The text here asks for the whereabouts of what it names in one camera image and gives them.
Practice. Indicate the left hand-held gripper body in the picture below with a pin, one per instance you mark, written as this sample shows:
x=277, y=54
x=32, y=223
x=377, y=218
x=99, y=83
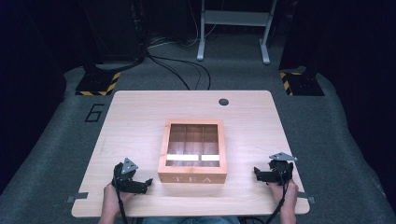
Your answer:
x=124, y=180

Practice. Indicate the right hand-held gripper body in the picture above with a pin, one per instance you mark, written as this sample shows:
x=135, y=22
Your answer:
x=282, y=171

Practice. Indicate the wooden tea box glass lid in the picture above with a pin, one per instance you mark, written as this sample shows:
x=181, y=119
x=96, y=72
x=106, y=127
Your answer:
x=193, y=174

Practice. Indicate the person's left hand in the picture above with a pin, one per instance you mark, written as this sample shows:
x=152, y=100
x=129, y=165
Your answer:
x=111, y=199

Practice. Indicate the person's right hand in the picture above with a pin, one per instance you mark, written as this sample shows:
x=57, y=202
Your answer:
x=291, y=199

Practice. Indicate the dark round table grommet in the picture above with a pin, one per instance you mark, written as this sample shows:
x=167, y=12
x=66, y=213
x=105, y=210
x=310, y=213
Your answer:
x=223, y=102

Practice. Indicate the black base hazard-striped edge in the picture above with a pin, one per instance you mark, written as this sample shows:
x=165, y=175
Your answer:
x=96, y=84
x=303, y=85

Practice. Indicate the grey table edge bracket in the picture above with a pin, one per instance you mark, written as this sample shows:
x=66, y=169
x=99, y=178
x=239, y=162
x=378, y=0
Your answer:
x=306, y=197
x=77, y=197

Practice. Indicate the white metal stand frame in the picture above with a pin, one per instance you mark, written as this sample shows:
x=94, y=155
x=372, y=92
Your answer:
x=236, y=18

